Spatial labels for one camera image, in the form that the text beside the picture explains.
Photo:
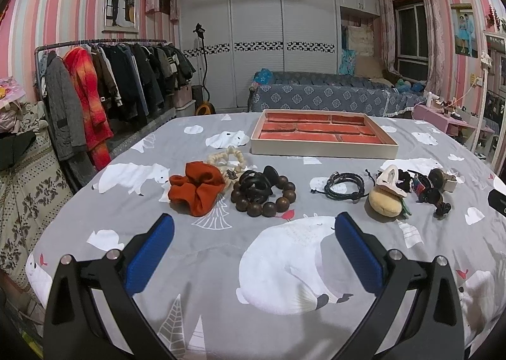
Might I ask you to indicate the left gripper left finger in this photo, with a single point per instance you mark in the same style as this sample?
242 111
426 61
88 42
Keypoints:
74 328

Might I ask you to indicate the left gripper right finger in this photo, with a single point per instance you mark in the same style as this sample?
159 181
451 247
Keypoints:
433 328

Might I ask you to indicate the yellow plush hair clip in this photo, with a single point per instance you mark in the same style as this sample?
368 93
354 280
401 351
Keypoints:
387 204

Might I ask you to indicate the colorful black hair clip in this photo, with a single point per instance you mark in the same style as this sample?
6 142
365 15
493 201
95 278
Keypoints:
424 190

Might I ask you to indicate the beige snap hair clip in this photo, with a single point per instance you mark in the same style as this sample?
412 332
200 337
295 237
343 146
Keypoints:
388 179

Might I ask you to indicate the orange fabric scrunchie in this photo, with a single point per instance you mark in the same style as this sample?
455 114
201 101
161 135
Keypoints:
197 190

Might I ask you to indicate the black hair claw clip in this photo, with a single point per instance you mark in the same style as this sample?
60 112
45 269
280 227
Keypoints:
257 186

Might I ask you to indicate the black scrunchie with flower charm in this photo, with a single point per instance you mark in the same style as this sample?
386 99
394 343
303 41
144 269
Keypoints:
404 181

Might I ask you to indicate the beige jewelry tray red lining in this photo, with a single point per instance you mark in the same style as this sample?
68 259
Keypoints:
280 132

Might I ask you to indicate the grey polar bear bedsheet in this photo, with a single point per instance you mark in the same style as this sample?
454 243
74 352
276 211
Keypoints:
235 287

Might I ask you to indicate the grey quilted coat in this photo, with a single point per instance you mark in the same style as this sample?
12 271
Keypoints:
65 109

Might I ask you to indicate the red orange coat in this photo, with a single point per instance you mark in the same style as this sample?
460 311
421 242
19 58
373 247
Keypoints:
96 127

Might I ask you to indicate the pink side table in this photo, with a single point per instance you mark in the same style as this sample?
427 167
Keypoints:
459 130

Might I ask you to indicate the pink floral curtain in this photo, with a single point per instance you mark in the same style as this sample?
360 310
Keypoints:
435 46

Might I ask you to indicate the dark hanging clothes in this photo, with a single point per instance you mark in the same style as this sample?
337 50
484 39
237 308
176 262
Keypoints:
137 81

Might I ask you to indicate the metal clothes rack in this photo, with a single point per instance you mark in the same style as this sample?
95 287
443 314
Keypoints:
40 49

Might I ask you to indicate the blue patterned sofa bed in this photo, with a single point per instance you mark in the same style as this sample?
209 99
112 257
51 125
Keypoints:
329 92

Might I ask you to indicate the dark window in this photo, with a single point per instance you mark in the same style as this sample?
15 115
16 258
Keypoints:
412 42

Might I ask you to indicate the white sliding wardrobe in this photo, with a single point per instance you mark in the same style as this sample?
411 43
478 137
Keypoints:
228 41

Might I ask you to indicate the wall portrait poster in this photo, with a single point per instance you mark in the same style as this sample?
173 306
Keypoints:
465 35

